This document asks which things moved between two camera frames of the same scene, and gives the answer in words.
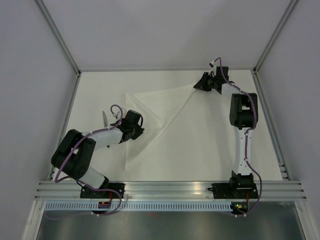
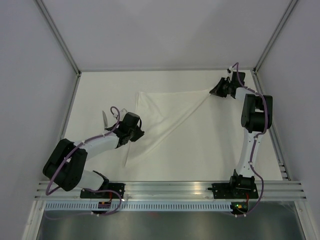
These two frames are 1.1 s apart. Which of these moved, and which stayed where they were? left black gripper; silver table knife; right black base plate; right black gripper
Moved: right black gripper
Stayed: left black gripper; silver table knife; right black base plate
